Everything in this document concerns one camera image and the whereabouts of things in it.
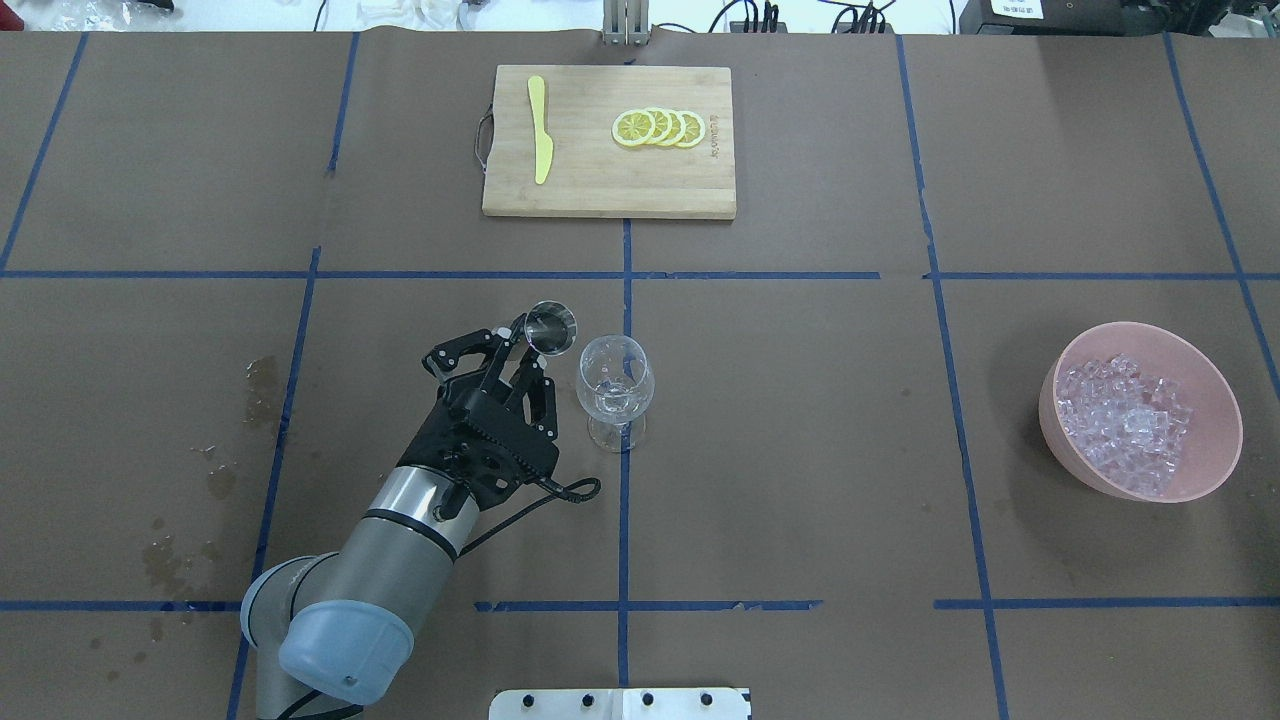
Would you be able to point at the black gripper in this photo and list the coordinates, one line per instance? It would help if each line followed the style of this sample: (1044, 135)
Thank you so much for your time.
(437, 432)

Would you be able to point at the steel double jigger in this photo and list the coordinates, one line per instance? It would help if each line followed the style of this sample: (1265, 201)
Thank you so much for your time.
(550, 328)

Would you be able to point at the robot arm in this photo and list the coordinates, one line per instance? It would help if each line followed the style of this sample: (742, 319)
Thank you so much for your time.
(331, 631)

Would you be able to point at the clear wine glass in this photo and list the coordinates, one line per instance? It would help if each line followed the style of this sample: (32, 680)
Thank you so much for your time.
(615, 384)

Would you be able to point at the pile of ice cubes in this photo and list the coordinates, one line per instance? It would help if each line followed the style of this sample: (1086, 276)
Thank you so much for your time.
(1129, 424)

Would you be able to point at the bamboo cutting board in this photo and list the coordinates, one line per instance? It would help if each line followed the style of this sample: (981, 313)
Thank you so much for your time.
(592, 176)

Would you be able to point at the yellow plastic knife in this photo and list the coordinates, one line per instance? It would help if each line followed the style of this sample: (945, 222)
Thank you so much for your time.
(543, 143)

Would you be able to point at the lemon slice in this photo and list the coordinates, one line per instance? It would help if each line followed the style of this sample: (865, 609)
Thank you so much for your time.
(693, 128)
(661, 126)
(676, 128)
(634, 128)

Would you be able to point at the pink bowl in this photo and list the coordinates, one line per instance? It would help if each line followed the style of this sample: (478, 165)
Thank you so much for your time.
(1215, 437)

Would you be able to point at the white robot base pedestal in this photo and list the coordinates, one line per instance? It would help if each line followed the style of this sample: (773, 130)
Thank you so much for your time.
(623, 703)

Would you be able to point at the aluminium camera post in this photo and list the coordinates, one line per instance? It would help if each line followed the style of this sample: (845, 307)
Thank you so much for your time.
(626, 23)

